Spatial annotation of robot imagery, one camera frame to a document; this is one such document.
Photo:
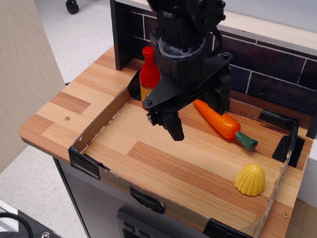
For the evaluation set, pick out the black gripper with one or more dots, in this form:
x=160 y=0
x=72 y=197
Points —
x=187 y=72

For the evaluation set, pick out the red hot sauce bottle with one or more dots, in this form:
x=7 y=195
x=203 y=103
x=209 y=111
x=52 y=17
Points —
x=149 y=74

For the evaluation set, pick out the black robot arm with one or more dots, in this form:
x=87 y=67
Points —
x=190 y=16

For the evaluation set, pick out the cardboard fence with black tape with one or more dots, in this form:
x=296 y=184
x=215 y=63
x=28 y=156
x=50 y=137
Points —
x=193 y=180

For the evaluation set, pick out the orange toy carrot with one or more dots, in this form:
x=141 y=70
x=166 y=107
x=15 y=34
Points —
x=227 y=126

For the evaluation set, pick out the dark brick backsplash panel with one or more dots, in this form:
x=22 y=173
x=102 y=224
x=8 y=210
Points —
x=267 y=69

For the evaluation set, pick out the yellow toy corn piece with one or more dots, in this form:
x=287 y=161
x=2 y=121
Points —
x=250 y=180

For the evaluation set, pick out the grey cabinet control panel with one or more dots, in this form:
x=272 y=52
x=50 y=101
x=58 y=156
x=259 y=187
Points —
x=132 y=227

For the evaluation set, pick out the black chair caster wheel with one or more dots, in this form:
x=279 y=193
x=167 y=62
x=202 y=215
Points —
x=72 y=6

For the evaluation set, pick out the light plywood board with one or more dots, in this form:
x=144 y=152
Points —
x=29 y=75

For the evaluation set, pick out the black metal base plate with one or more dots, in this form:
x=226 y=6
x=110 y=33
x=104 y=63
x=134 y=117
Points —
x=38 y=229

